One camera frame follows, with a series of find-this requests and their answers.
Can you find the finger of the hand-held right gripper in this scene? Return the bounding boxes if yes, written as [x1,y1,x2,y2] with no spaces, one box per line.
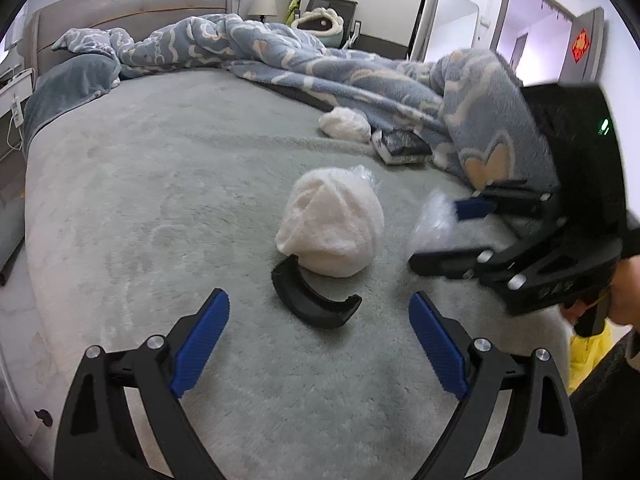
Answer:
[409,238,539,294]
[452,180,567,222]

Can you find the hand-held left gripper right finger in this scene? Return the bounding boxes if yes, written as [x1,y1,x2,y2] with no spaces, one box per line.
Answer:
[408,290,583,480]

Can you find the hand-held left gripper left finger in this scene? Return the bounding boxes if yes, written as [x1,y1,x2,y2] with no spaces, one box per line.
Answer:
[52,288,231,480]

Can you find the clear plastic bag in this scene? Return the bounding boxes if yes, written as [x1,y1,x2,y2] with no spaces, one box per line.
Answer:
[407,190,458,256]

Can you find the black curved plastic piece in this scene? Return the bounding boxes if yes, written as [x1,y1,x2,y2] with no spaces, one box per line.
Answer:
[271,256,362,330]

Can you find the person's right hand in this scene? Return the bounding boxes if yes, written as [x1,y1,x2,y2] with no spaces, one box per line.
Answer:
[607,256,640,330]

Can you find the black printed packet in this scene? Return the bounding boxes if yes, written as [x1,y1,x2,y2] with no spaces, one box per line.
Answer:
[372,129,433,166]

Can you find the grey door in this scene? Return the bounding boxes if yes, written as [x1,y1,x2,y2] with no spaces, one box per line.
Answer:
[559,7,607,91]

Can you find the large white cloth bundle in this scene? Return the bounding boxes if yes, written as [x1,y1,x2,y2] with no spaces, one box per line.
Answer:
[275,165,386,278]

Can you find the red door decoration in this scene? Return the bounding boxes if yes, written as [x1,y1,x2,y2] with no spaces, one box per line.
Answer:
[571,30,591,63]

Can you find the grey bed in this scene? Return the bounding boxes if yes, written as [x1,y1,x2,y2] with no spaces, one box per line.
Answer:
[20,0,576,480]

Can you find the yellow cloth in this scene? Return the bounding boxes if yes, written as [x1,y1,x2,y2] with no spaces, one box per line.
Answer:
[570,322,613,391]

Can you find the small white cloth bundle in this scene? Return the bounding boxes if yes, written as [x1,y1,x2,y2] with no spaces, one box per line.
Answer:
[319,106,372,143]

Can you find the blue patterned blanket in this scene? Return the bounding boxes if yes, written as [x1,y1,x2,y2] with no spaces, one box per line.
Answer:
[52,12,561,193]

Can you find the black chair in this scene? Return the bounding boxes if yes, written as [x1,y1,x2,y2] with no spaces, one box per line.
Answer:
[305,0,363,51]

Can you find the white green cat bed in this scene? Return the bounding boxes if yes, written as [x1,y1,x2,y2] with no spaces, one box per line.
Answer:
[291,7,346,48]

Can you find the grey-blue pillow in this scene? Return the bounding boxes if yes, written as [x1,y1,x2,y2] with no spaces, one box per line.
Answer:
[22,55,123,151]

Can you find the white bedside lamp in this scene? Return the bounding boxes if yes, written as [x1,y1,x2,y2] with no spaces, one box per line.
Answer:
[248,0,279,23]

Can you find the white dressing table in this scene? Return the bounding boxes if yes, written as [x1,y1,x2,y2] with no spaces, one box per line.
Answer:
[0,50,36,161]

